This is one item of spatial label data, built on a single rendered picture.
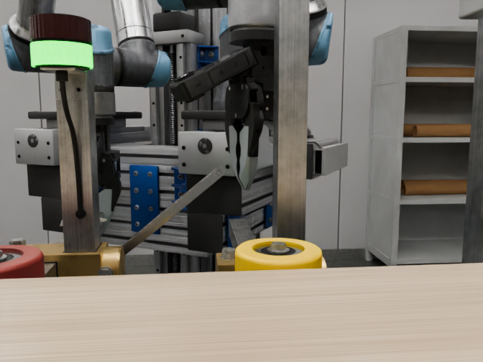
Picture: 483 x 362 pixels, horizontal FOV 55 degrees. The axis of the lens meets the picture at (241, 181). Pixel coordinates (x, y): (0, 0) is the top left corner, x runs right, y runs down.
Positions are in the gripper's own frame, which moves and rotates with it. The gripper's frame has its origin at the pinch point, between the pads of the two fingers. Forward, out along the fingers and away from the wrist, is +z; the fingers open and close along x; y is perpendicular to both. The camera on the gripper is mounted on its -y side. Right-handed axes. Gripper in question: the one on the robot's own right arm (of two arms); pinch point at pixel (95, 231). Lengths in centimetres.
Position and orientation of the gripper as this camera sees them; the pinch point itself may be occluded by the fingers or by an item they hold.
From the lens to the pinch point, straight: 86.9
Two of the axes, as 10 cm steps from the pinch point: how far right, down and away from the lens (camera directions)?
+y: -1.0, -1.5, 9.8
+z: 0.0, 9.9, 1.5
